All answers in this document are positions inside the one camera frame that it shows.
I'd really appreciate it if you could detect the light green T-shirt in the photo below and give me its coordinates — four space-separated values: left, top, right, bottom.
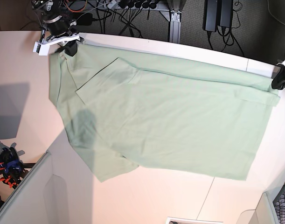
49 45 280 182

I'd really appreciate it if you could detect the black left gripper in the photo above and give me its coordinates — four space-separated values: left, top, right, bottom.
271 60 285 90

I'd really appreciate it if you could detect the black power brick pair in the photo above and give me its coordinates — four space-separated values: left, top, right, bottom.
202 0 233 32

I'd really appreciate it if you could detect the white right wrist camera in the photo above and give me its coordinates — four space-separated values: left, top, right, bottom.
33 42 50 56

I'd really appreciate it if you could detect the black power adapter left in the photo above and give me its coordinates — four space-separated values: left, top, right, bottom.
73 13 93 26

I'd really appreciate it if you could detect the black power strip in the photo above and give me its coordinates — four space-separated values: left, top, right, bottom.
118 0 160 9

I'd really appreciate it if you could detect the grey partition panel left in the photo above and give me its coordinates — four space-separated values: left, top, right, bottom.
0 153 53 224

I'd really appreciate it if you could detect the grey partition panel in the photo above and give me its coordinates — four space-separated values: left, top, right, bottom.
0 153 53 224
236 192 279 224

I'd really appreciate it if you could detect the grey partition panel right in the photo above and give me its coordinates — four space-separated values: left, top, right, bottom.
236 192 279 224

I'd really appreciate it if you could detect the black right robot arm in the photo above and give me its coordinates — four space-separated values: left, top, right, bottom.
31 0 83 56

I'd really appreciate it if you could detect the blue orange clamp tool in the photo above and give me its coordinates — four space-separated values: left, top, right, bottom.
0 147 23 189

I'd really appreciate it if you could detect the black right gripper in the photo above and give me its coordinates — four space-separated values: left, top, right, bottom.
41 15 80 56

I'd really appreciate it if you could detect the aluminium frame post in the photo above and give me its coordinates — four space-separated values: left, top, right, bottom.
160 0 186 44

